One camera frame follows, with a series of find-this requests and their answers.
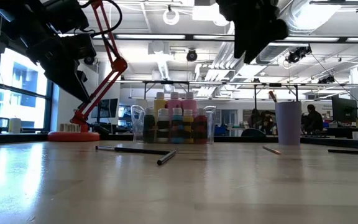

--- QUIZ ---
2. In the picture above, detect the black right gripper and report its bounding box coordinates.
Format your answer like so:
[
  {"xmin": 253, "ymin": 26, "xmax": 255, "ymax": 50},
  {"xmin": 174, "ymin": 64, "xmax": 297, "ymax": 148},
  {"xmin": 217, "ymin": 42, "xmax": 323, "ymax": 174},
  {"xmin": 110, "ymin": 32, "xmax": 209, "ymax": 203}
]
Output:
[{"xmin": 215, "ymin": 0, "xmax": 290, "ymax": 65}]

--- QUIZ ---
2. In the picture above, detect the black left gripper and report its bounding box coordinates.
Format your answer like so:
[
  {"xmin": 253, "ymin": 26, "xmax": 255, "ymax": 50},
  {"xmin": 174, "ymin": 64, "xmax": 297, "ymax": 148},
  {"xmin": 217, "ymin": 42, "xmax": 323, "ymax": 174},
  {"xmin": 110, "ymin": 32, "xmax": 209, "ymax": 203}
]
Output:
[{"xmin": 25, "ymin": 30, "xmax": 97, "ymax": 105}]

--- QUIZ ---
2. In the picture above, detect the large yellow paint bottle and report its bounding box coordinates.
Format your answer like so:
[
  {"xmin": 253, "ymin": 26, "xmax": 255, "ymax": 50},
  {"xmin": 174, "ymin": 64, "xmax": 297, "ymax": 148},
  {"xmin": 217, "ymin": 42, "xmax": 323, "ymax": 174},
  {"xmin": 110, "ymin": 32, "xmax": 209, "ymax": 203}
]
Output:
[{"xmin": 153, "ymin": 91, "xmax": 168, "ymax": 116}]

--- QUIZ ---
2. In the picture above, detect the small red paint bottle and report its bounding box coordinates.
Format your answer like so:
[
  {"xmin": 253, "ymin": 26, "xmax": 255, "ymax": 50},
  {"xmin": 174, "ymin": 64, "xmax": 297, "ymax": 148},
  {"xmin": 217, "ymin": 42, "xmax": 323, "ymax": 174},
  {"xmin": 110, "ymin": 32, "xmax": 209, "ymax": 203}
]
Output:
[{"xmin": 193, "ymin": 108, "xmax": 208, "ymax": 144}]

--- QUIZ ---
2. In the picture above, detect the small sap green paint bottle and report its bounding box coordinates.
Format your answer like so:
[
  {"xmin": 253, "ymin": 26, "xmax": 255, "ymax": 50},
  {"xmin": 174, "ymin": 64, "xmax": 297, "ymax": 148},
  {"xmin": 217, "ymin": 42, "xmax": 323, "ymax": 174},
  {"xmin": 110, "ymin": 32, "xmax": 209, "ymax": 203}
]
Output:
[{"xmin": 143, "ymin": 107, "xmax": 156, "ymax": 144}]

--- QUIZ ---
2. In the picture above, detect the small yellow paint bottle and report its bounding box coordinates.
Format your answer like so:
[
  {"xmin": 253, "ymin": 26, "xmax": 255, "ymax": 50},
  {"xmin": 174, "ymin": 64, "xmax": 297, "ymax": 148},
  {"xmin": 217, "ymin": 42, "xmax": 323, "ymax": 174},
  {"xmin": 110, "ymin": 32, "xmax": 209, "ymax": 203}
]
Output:
[{"xmin": 182, "ymin": 108, "xmax": 195, "ymax": 144}]

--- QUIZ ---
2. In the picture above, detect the small sky blue paint bottle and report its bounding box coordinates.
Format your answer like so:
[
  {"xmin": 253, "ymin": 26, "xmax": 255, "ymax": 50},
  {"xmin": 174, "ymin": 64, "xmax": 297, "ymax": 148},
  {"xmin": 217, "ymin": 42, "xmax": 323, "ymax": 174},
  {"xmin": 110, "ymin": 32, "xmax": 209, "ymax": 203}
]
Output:
[{"xmin": 171, "ymin": 108, "xmax": 185, "ymax": 144}]

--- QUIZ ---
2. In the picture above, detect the black computer monitor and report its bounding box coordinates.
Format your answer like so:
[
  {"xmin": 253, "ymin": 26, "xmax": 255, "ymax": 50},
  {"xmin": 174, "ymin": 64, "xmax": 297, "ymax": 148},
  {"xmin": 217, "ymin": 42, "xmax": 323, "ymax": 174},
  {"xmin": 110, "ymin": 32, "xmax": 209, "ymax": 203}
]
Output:
[
  {"xmin": 99, "ymin": 98, "xmax": 119, "ymax": 119},
  {"xmin": 331, "ymin": 95, "xmax": 358, "ymax": 124}
]

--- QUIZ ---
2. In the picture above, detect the person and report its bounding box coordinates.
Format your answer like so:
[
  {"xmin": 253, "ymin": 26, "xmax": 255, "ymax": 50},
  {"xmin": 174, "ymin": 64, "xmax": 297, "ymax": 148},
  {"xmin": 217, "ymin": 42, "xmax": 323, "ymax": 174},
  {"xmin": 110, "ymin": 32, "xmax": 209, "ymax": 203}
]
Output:
[
  {"xmin": 247, "ymin": 108, "xmax": 263, "ymax": 130},
  {"xmin": 260, "ymin": 110, "xmax": 276, "ymax": 135},
  {"xmin": 303, "ymin": 104, "xmax": 324, "ymax": 133}
]

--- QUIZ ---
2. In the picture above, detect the red desk lamp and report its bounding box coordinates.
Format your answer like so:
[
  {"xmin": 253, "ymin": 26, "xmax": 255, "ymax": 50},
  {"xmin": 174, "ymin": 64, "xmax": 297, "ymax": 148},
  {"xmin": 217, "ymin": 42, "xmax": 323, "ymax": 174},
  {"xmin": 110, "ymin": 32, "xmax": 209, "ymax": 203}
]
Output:
[{"xmin": 47, "ymin": 0, "xmax": 129, "ymax": 143}]

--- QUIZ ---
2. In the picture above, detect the clear plastic bin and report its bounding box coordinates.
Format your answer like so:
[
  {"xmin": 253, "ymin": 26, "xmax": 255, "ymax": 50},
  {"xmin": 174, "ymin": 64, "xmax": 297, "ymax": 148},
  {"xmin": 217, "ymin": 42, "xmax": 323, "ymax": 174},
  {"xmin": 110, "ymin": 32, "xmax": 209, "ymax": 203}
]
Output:
[{"xmin": 131, "ymin": 105, "xmax": 217, "ymax": 144}]

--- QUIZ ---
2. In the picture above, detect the purple plastic cup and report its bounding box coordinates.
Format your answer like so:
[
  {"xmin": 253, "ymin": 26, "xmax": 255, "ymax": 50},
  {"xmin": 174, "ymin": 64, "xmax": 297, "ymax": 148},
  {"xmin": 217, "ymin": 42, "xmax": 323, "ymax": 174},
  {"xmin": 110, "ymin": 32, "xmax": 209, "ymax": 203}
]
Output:
[{"xmin": 274, "ymin": 101, "xmax": 303, "ymax": 146}]

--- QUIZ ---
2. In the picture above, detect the white canister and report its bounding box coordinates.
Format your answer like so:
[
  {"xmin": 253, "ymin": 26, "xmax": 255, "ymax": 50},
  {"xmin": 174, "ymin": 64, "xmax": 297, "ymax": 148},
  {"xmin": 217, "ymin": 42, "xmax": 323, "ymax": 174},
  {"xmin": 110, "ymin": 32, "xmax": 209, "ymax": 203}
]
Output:
[{"xmin": 8, "ymin": 118, "xmax": 22, "ymax": 134}]

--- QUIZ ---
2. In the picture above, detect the thin black paintbrush gold ferrule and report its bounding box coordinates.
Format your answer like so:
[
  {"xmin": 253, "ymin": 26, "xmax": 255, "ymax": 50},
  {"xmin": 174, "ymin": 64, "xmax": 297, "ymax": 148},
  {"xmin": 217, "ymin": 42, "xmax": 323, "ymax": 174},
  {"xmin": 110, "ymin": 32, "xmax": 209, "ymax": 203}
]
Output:
[{"xmin": 262, "ymin": 145, "xmax": 282, "ymax": 156}]

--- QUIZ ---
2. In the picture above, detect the black background desk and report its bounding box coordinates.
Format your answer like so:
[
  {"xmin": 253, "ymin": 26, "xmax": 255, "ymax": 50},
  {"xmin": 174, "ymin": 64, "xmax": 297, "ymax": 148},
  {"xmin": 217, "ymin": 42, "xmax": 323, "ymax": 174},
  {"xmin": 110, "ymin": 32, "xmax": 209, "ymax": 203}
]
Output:
[{"xmin": 301, "ymin": 126, "xmax": 358, "ymax": 140}]

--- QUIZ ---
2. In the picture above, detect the black metal gantry frame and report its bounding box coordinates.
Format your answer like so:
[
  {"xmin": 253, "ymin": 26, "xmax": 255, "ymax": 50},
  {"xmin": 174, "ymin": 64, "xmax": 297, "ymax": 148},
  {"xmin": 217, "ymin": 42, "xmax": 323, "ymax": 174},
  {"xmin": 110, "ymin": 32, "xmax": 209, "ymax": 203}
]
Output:
[
  {"xmin": 237, "ymin": 81, "xmax": 301, "ymax": 110},
  {"xmin": 141, "ymin": 80, "xmax": 191, "ymax": 100}
]

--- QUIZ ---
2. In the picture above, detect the black camera cable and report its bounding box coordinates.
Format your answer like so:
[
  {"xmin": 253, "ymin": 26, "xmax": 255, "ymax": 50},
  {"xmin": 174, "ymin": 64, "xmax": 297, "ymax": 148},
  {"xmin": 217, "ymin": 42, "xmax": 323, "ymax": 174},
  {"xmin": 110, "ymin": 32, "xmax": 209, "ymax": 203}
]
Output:
[{"xmin": 73, "ymin": 0, "xmax": 123, "ymax": 39}]

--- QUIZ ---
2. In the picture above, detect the white ring ceiling light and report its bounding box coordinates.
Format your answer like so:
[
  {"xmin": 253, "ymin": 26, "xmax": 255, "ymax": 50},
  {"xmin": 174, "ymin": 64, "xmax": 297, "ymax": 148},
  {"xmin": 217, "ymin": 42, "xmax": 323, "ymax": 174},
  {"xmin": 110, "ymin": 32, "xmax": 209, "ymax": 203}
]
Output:
[{"xmin": 162, "ymin": 9, "xmax": 180, "ymax": 26}]

